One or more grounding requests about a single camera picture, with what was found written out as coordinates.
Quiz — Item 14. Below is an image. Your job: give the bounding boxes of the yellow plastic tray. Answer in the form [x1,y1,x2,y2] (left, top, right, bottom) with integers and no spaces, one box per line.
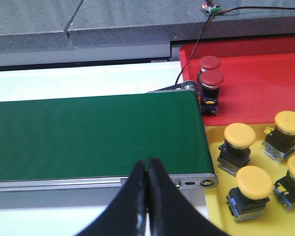
[205,124,295,236]

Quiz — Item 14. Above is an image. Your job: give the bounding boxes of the aluminium conveyor frame rail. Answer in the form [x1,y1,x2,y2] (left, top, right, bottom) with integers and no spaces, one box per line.
[0,173,219,192]

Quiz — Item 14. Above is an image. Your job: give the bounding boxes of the yellow mushroom push button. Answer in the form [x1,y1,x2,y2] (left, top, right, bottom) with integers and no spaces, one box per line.
[262,111,295,163]

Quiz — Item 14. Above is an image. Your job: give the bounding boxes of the small sensor circuit board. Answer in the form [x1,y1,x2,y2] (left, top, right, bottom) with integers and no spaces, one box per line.
[200,0,222,16]

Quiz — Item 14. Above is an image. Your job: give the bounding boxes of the red mushroom button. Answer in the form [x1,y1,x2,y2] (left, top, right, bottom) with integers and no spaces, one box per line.
[197,70,224,116]
[199,56,221,73]

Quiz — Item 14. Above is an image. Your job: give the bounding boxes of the grey stone countertop slab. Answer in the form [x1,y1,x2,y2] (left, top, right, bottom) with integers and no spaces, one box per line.
[0,0,295,54]

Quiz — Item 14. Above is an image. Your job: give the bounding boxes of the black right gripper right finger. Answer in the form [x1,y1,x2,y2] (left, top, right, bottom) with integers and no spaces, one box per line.
[147,158,227,236]

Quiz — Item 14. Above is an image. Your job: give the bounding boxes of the red black sensor wire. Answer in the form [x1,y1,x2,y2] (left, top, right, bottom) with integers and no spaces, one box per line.
[175,6,295,86]

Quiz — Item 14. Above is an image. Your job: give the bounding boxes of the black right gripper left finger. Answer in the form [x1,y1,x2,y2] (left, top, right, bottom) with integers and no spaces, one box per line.
[77,160,147,236]

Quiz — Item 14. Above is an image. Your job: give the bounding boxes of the red plastic tray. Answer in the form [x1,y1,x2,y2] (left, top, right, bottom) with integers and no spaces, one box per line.
[179,35,295,126]

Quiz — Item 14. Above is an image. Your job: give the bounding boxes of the green conveyor belt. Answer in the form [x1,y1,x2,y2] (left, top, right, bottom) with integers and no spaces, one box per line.
[0,91,214,181]

